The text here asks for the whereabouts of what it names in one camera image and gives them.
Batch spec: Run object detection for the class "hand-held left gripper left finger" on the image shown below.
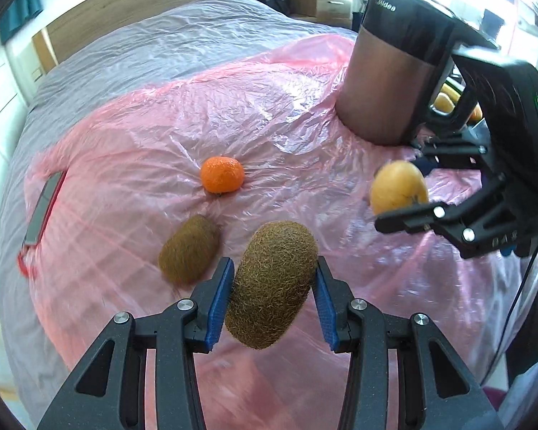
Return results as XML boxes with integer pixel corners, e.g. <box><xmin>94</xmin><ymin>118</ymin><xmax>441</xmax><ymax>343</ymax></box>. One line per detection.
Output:
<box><xmin>36</xmin><ymin>257</ymin><xmax>235</xmax><ymax>430</ymax></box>

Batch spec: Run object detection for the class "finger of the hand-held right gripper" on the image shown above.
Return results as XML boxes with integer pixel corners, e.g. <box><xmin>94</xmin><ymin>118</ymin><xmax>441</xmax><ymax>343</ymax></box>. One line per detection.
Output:
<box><xmin>374</xmin><ymin>174</ymin><xmax>510</xmax><ymax>259</ymax></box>
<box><xmin>410</xmin><ymin>135</ymin><xmax>492</xmax><ymax>174</ymax></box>

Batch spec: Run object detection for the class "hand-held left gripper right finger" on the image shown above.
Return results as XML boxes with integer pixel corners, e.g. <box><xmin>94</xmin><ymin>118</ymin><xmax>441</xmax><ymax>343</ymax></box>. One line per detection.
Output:
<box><xmin>314</xmin><ymin>256</ymin><xmax>498</xmax><ymax>430</ymax></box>

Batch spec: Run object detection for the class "yellow round fruit green calyx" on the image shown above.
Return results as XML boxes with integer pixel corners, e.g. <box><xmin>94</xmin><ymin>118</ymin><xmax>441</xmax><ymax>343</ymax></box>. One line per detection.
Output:
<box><xmin>370</xmin><ymin>160</ymin><xmax>430</xmax><ymax>216</ymax></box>

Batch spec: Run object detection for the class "brown kiwi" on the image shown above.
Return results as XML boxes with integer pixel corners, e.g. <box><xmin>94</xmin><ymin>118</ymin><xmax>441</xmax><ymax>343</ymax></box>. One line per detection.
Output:
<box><xmin>224</xmin><ymin>221</ymin><xmax>319</xmax><ymax>349</ymax></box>
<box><xmin>158</xmin><ymin>214</ymin><xmax>222</xmax><ymax>285</ymax></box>

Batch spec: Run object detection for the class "bronze and black air fryer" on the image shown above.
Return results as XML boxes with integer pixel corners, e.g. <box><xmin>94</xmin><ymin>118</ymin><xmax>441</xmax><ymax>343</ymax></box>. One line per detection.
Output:
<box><xmin>336</xmin><ymin>0</ymin><xmax>458</xmax><ymax>146</ymax></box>

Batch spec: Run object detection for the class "small orange mandarin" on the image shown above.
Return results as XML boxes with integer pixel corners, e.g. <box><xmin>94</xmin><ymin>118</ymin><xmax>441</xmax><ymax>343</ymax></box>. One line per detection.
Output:
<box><xmin>200</xmin><ymin>157</ymin><xmax>245</xmax><ymax>194</ymax></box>

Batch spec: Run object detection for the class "pink plastic sheet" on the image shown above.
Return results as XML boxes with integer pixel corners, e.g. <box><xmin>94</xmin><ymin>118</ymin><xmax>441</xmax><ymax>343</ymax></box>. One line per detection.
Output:
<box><xmin>17</xmin><ymin>33</ymin><xmax>534</xmax><ymax>430</ymax></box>

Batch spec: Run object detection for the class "wooden nightstand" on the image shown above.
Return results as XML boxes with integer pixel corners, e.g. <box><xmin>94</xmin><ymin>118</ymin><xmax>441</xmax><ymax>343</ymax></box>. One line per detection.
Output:
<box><xmin>284</xmin><ymin>0</ymin><xmax>364</xmax><ymax>32</ymax></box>

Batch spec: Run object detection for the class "grey smartphone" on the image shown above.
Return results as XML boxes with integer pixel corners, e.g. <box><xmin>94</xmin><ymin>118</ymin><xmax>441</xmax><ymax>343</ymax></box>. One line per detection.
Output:
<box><xmin>22</xmin><ymin>170</ymin><xmax>67</xmax><ymax>252</ymax></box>

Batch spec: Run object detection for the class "grey bed blanket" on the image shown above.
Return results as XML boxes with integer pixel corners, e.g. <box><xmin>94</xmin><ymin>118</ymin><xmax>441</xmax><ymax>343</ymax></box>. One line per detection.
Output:
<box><xmin>0</xmin><ymin>0</ymin><xmax>359</xmax><ymax>430</ymax></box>

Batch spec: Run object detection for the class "white wardrobe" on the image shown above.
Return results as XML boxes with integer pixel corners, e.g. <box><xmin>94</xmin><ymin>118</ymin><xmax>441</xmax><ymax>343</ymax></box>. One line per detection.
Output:
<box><xmin>0</xmin><ymin>38</ymin><xmax>39</xmax><ymax>298</ymax></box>

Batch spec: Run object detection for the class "wooden headboard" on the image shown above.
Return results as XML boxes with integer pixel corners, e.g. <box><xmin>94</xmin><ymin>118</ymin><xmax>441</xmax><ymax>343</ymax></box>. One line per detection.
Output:
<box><xmin>31</xmin><ymin>0</ymin><xmax>243</xmax><ymax>75</ymax></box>

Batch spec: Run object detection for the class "teal curtain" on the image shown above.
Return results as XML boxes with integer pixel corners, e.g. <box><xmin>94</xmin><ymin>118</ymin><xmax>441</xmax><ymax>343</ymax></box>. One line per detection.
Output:
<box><xmin>0</xmin><ymin>0</ymin><xmax>43</xmax><ymax>46</ymax></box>

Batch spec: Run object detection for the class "black cable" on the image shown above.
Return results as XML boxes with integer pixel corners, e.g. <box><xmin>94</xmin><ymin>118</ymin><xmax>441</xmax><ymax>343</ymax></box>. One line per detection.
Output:
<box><xmin>489</xmin><ymin>219</ymin><xmax>538</xmax><ymax>377</ymax></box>

